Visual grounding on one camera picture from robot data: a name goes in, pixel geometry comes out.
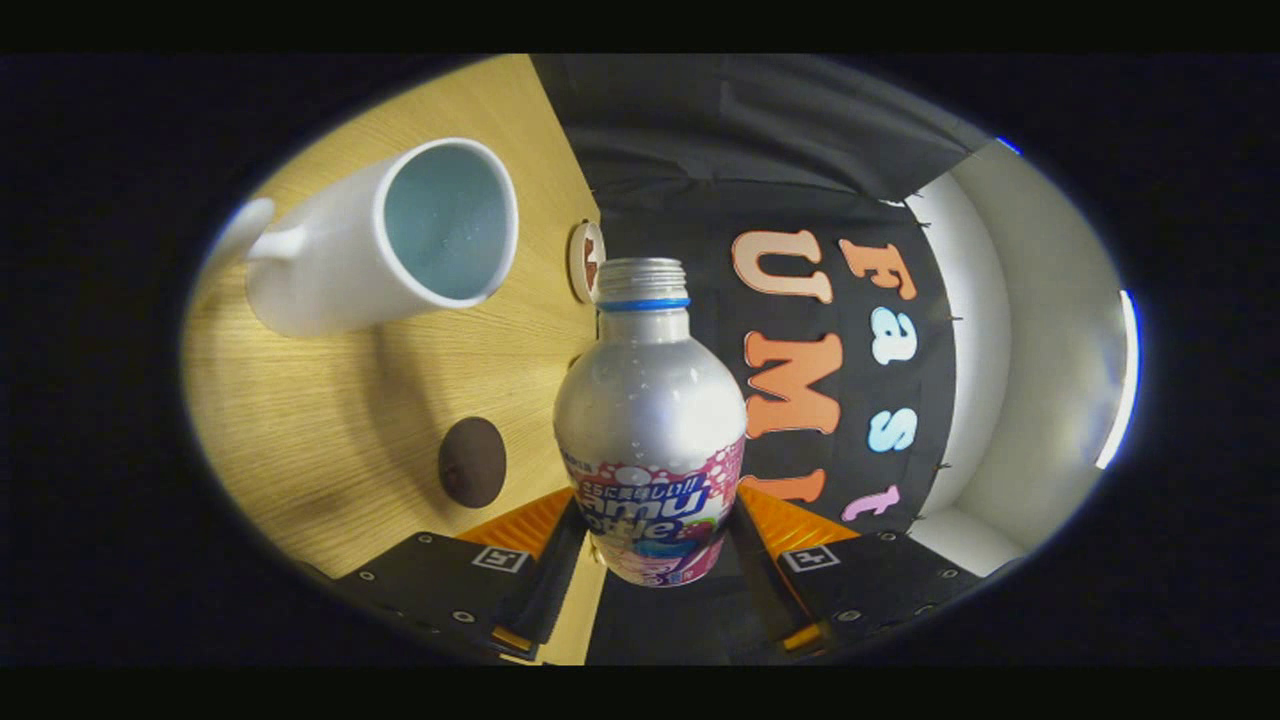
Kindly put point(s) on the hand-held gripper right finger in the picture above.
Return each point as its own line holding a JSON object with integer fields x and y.
{"x": 775, "y": 600}

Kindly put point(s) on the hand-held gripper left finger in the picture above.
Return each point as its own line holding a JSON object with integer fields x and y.
{"x": 555, "y": 590}

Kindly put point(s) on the dark brown round coaster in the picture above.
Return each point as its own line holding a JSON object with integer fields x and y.
{"x": 472, "y": 462}

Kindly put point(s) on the silver juice bottle pink label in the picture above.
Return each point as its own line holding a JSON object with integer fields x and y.
{"x": 650, "y": 400}

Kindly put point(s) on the white cup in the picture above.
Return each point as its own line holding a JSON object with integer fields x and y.
{"x": 330, "y": 270}

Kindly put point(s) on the wooden table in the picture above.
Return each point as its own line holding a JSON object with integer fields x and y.
{"x": 320, "y": 430}

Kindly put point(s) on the red-brown food pieces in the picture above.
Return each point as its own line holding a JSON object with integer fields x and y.
{"x": 592, "y": 265}

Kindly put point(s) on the small white plate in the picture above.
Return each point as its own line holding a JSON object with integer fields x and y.
{"x": 577, "y": 262}

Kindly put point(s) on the ceiling light strip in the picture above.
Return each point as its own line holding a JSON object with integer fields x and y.
{"x": 1125, "y": 380}

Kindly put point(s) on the black backdrop cloth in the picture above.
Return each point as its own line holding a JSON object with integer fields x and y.
{"x": 700, "y": 130}

